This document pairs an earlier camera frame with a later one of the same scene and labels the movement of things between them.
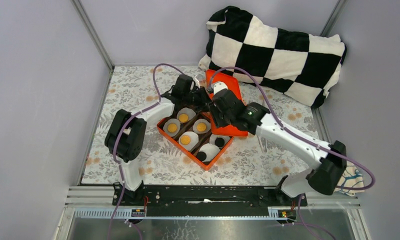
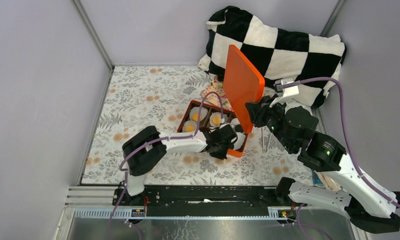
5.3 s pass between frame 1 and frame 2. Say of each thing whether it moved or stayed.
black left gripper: moved
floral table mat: stayed
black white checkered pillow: stayed
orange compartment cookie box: moved
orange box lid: moved
